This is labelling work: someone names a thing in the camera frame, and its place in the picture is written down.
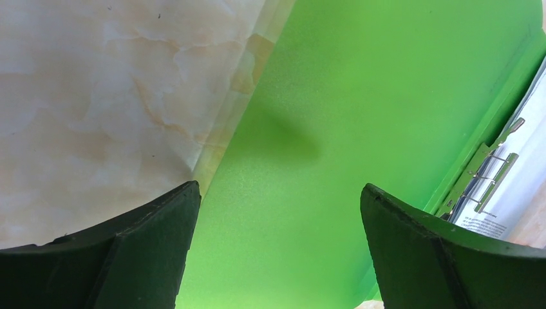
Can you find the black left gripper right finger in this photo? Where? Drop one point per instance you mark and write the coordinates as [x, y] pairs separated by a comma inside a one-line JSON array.
[[422, 261]]

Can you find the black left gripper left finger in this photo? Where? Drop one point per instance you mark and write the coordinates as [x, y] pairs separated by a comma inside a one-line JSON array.
[[134, 260]]

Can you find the white printed paper sheet front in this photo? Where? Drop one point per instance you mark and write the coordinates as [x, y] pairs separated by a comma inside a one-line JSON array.
[[515, 195]]

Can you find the chrome folder clip mechanism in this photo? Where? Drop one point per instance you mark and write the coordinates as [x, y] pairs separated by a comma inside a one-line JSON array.
[[481, 177]]

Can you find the green plastic clip folder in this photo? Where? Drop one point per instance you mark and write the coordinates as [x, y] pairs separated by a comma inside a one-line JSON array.
[[395, 93]]

